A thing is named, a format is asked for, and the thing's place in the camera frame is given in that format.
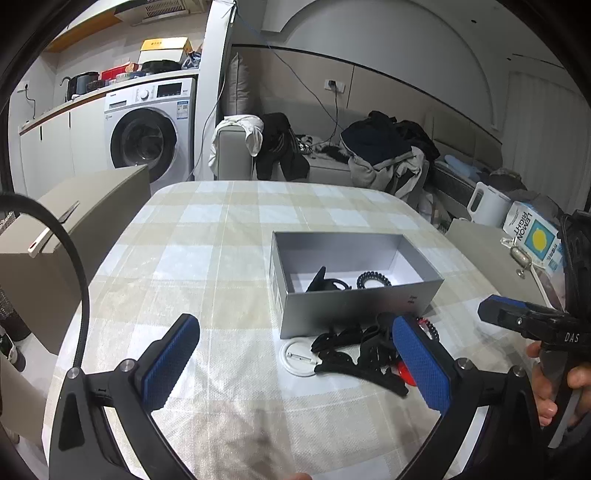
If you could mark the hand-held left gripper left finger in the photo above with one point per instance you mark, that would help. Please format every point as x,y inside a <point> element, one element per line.
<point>171,364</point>

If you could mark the white electric kettle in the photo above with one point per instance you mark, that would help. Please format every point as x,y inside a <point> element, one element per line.
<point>491,205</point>

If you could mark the grey cardboard box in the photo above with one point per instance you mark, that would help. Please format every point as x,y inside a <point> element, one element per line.
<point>351,314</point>

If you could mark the long black hair clip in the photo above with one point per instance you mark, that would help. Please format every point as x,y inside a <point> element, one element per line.
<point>351,369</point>

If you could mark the grey pillow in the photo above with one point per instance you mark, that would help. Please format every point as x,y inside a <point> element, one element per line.
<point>240,87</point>

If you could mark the grey sofa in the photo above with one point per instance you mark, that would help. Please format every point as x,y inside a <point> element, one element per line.
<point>233,152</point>

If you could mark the range hood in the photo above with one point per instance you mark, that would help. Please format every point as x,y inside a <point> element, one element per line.
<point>157,9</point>

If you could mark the black pot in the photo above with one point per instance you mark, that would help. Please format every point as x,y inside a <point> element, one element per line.
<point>85,83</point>

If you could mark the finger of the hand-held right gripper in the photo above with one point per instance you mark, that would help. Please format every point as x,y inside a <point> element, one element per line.
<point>508,302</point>
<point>503,316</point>

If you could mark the pile of dark clothes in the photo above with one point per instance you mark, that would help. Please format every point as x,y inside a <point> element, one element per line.
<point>374,138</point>

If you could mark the lemon light carton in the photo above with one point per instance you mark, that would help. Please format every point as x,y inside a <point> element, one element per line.
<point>535,235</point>

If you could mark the small black hair clip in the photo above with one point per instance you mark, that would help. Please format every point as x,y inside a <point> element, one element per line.
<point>318,282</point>

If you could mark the red container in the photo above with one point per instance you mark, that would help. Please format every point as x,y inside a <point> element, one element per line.
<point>113,74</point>

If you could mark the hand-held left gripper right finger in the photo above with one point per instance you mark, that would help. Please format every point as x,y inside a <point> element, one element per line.
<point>420,364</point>

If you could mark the white garment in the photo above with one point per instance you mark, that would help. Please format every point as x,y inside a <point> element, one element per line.
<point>244,127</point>

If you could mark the white round badge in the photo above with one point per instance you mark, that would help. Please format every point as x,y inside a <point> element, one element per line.
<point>293,364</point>

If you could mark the white washing machine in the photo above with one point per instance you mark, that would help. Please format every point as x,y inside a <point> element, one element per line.
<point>157,97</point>

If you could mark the white wall socket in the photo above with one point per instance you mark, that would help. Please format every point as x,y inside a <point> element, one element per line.
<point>334,85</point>

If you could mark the person's right hand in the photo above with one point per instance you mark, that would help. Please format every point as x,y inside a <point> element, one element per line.
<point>545,406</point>

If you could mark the yellow cardboard box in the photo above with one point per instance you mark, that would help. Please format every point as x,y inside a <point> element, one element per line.
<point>161,44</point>

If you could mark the white cabinet counter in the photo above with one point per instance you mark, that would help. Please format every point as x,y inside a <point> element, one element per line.
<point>46,147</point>

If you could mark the light blue cloth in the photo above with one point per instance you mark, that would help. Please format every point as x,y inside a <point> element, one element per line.
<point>457,165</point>

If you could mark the black striped garment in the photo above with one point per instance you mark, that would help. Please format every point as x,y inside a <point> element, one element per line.
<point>277,147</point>

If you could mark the white stick tool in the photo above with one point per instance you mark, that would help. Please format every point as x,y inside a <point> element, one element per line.
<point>39,242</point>

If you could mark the red round badge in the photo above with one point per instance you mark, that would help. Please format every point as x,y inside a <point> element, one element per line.
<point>405,374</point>

